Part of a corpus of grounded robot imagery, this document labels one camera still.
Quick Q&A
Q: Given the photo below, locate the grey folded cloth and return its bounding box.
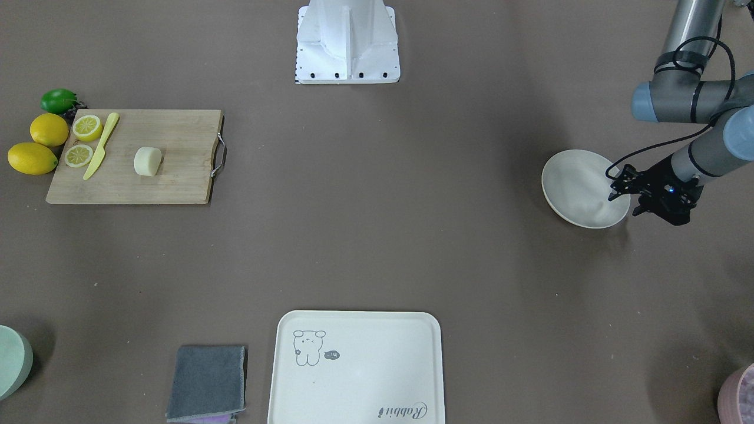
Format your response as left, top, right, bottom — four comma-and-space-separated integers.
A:
166, 344, 247, 423

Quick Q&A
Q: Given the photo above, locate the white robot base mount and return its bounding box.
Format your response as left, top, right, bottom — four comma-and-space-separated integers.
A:
295, 1, 401, 84

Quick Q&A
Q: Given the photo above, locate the wooden cutting board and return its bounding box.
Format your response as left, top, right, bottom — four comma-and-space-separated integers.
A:
46, 110, 224, 205

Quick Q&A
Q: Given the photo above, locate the pale cream bun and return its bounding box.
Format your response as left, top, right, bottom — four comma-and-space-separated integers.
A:
134, 147, 163, 177

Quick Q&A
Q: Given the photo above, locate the cream rabbit tray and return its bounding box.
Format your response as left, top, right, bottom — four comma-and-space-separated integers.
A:
267, 310, 447, 423

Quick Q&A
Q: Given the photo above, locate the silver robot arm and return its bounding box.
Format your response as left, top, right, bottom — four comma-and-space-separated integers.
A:
609, 1, 753, 226

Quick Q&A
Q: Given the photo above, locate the dark grape bunch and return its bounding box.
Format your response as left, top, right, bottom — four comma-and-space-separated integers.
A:
61, 101, 88, 125

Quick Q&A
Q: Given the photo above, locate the green lime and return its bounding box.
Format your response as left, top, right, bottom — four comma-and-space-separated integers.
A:
39, 88, 78, 115

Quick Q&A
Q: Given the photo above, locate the lemon half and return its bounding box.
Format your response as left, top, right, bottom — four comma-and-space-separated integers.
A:
72, 114, 104, 143
62, 143, 94, 167

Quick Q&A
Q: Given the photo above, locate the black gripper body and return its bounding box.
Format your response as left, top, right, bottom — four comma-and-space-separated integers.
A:
607, 157, 701, 226

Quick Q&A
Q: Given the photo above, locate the light green bowl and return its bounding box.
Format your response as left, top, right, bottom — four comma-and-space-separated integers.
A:
1, 325, 34, 400

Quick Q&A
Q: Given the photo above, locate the cream round plate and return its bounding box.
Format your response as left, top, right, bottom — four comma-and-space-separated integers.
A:
541, 149, 631, 229

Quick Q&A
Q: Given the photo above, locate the whole yellow lemon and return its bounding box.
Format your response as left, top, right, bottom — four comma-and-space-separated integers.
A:
7, 143, 58, 176
29, 112, 70, 147

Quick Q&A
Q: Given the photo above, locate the lemon half lower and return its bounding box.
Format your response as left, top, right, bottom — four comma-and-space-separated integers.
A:
62, 143, 94, 167

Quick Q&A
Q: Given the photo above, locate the yellow plastic knife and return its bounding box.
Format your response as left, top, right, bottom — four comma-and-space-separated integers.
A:
83, 112, 120, 180

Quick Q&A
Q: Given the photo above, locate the pink bowl of ice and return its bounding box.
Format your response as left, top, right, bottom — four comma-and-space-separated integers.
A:
717, 364, 753, 423

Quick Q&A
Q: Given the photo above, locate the lemon half upper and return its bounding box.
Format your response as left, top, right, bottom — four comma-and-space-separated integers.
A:
72, 114, 104, 143

